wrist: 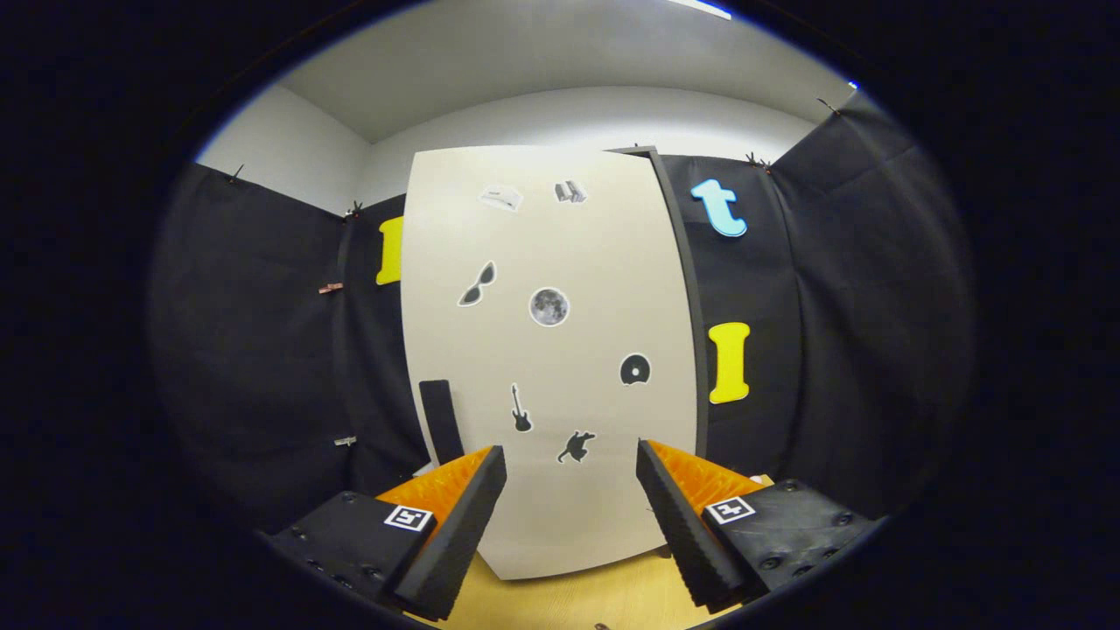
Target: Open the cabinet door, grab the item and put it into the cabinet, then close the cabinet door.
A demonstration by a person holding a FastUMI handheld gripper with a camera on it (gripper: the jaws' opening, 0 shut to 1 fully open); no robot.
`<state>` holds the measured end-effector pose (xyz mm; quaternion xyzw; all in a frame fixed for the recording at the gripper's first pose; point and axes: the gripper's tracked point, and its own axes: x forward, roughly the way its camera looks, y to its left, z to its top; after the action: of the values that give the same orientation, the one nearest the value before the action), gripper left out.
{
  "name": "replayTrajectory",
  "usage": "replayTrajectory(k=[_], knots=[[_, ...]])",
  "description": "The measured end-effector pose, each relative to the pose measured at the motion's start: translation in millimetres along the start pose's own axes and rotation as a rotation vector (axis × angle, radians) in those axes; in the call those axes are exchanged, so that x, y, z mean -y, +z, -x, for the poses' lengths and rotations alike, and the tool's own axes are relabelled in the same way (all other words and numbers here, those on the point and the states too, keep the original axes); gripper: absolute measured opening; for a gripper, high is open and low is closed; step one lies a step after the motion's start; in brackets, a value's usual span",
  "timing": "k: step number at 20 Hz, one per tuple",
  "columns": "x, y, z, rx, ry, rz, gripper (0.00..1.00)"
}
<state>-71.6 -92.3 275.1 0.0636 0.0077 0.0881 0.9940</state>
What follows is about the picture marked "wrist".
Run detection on black door handle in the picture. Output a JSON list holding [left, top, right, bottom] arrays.
[[418, 379, 466, 465]]

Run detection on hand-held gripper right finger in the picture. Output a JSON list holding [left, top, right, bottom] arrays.
[[634, 438, 883, 615]]

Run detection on dark grey framed cabinet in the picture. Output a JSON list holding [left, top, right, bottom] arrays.
[[606, 144, 711, 561]]

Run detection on beige cabinet door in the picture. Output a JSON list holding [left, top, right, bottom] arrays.
[[400, 144, 701, 581]]

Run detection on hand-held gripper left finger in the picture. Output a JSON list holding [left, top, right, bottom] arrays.
[[261, 444, 508, 622]]

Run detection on black backdrop cloth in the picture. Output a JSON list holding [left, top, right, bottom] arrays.
[[149, 87, 977, 535]]

